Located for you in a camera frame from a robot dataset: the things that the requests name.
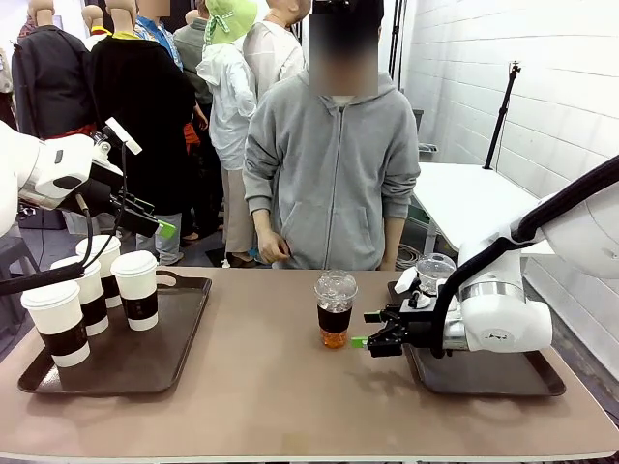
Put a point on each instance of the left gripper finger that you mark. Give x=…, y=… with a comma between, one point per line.
x=145, y=224
x=142, y=207

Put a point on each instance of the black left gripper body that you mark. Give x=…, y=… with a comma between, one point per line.
x=104, y=191

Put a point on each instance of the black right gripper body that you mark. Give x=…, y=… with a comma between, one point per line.
x=416, y=328

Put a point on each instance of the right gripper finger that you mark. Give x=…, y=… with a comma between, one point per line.
x=372, y=339
x=382, y=318

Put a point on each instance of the white paper cup black sleeve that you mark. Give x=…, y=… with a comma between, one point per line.
x=60, y=328
x=138, y=290
x=92, y=299
x=109, y=256

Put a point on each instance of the clear plastic dome-lid cup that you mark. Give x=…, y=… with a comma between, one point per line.
x=435, y=270

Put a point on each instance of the person's right forearm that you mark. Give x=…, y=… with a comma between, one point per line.
x=258, y=208

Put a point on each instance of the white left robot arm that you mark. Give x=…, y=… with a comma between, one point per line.
x=48, y=164

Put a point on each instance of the person's left forearm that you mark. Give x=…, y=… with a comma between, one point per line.
x=396, y=222

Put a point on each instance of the dark brown serving tray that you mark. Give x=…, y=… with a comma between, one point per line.
x=159, y=357
x=483, y=379

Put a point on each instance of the grey tray of parts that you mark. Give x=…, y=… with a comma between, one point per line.
x=428, y=148

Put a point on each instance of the person's left hand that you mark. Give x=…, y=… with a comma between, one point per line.
x=388, y=265

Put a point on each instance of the person's right hand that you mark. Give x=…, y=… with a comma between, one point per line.
x=273, y=246

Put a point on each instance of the clear plastic cup iced tea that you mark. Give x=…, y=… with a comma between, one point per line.
x=334, y=309

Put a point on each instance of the black case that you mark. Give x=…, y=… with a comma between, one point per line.
x=41, y=218

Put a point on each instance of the mannequin in black robe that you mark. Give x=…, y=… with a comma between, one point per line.
x=140, y=106

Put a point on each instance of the dark grey chair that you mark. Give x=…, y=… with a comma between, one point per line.
x=12, y=270

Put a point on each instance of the mannequin in dark jacket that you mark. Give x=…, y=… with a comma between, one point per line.
x=48, y=77

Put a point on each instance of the white side table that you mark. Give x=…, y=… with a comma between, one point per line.
x=469, y=198

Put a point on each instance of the person in grey hoodie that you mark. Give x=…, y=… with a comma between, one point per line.
x=333, y=183

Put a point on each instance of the person in olive jacket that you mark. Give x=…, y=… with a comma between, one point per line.
x=192, y=53

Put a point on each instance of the person in blue patterned shirt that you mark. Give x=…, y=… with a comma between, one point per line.
x=157, y=34

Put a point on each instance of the mannequin with red yellow collar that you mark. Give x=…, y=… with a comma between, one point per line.
x=94, y=24

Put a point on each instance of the grey storage box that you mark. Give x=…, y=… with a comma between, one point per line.
x=418, y=123

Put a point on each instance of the mannequin in white robe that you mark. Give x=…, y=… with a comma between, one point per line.
x=273, y=53

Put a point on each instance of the green bucket hat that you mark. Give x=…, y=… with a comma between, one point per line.
x=229, y=21

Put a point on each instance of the slim black tripod pole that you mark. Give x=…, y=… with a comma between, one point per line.
x=500, y=121

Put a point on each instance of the black light stand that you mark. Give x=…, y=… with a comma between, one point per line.
x=399, y=43

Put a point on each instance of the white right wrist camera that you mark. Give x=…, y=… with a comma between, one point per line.
x=406, y=280

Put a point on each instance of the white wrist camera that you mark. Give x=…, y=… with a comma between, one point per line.
x=406, y=280
x=123, y=135

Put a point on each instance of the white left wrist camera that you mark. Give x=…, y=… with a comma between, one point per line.
x=123, y=135

